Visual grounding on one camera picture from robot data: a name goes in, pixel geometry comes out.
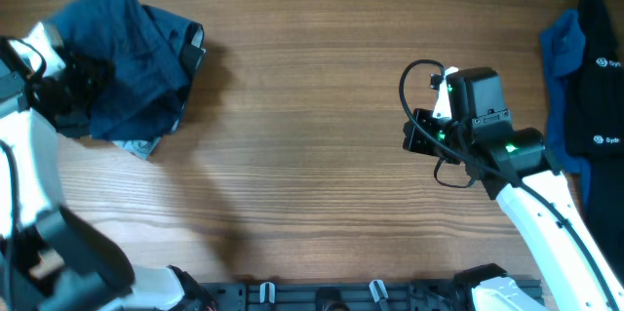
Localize blue denim shorts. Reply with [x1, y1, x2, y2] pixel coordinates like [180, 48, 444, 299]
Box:
[48, 0, 203, 141]

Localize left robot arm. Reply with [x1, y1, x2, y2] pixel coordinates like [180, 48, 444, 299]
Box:
[1, 37, 219, 310]

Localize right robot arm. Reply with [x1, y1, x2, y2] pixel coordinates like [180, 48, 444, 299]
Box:
[399, 60, 623, 310]

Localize black folded garment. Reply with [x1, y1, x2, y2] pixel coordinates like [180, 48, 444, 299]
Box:
[180, 44, 206, 76]

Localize blue garment in pile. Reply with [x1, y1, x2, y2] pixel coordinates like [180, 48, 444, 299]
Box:
[540, 9, 591, 213]

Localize black garment with logo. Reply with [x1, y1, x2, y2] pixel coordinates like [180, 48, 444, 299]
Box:
[565, 0, 623, 280]

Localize right black cable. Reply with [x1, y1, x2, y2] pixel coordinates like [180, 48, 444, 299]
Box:
[398, 58, 624, 297]

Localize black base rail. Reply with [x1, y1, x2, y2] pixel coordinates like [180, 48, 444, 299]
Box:
[204, 279, 471, 311]

